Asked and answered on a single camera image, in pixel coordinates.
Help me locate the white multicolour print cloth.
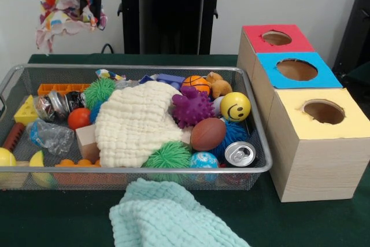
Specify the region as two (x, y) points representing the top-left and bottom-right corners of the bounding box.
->
(36, 0), (108, 53)

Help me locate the cream knitted cloth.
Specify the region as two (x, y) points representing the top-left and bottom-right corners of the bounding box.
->
(94, 80), (193, 168)

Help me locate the mint green knitted cloth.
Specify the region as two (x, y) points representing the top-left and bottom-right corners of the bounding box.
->
(110, 176), (249, 247)

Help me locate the wooden box with three holes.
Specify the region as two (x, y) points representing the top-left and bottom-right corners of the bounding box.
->
(237, 24), (370, 202)

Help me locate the green spiky ball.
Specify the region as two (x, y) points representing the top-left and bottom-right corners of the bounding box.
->
(84, 78), (117, 109)
(143, 141), (193, 184)

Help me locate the orange plastic tray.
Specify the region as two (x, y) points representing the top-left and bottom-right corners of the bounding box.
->
(38, 83), (92, 96)

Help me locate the red ball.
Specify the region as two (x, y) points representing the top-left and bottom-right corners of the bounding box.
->
(68, 108), (93, 131)

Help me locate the yellow cheese wedge toy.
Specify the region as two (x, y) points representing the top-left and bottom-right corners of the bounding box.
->
(14, 95), (40, 126)

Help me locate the orange toy basketball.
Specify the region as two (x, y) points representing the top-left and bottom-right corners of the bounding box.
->
(182, 75), (212, 94)

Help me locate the plain wooden block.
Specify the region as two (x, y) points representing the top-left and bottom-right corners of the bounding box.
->
(75, 124), (101, 164)

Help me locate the purple spiky ball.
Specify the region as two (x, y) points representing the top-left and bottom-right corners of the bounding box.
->
(172, 86), (216, 128)

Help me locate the orange toy brick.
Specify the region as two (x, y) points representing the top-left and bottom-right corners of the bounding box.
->
(55, 158), (102, 171)

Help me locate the brown toy football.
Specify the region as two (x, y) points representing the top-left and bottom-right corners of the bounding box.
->
(191, 118), (227, 151)

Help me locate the plain yellow ball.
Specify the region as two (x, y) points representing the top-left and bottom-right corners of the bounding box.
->
(0, 147), (18, 189)

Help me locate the yellow smiley face ball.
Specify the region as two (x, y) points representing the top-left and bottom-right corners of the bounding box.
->
(220, 91), (251, 122)

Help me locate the silver drink can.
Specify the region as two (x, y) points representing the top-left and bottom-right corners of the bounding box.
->
(224, 141), (256, 167)

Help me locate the black cable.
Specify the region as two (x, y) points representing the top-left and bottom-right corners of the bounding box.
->
(101, 43), (116, 56)

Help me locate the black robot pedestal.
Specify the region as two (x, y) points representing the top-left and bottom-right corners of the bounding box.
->
(119, 0), (233, 56)

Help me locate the shallow wire mesh bin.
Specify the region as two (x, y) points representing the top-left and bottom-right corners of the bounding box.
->
(0, 64), (273, 191)

